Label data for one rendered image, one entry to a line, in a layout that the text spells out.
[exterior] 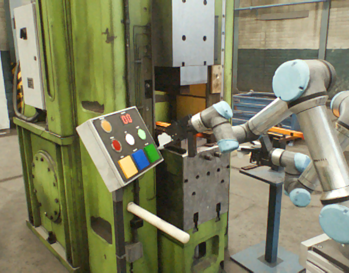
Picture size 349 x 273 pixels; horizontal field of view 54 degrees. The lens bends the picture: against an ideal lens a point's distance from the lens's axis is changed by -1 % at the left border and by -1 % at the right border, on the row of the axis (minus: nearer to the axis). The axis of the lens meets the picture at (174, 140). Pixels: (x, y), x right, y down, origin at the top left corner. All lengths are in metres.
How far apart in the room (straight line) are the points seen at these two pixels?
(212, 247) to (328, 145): 1.42
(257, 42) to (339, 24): 2.34
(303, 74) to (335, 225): 0.42
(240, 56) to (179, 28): 9.26
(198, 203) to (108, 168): 0.80
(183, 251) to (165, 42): 1.15
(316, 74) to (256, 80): 9.65
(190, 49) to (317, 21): 8.15
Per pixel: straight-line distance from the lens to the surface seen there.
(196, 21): 1.85
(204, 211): 2.03
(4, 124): 6.90
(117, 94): 1.72
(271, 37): 10.45
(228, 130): 1.31
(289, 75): 1.04
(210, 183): 1.99
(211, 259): 2.31
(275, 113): 1.28
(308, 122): 1.04
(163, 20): 1.79
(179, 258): 2.10
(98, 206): 2.24
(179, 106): 2.33
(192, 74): 1.83
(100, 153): 1.31
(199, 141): 1.93
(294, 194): 1.42
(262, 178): 2.15
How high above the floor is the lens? 1.44
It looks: 15 degrees down
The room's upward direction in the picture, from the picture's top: 1 degrees counter-clockwise
